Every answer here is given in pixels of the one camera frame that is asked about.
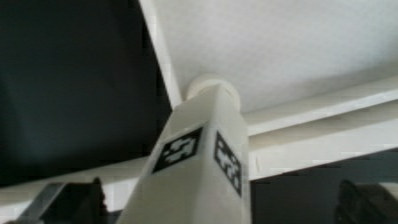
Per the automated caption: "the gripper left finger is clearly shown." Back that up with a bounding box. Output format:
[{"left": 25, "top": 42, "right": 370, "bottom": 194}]
[{"left": 14, "top": 179, "right": 107, "bottom": 224}]

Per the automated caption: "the white desk top tray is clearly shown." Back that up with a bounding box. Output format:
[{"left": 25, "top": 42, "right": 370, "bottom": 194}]
[{"left": 0, "top": 0, "right": 398, "bottom": 223}]

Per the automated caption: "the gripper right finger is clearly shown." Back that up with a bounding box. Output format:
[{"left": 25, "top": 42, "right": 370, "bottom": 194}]
[{"left": 334, "top": 180, "right": 398, "bottom": 224}]

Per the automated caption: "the white desk leg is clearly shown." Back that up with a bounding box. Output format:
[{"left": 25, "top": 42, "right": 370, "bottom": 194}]
[{"left": 115, "top": 74, "right": 251, "bottom": 224}]

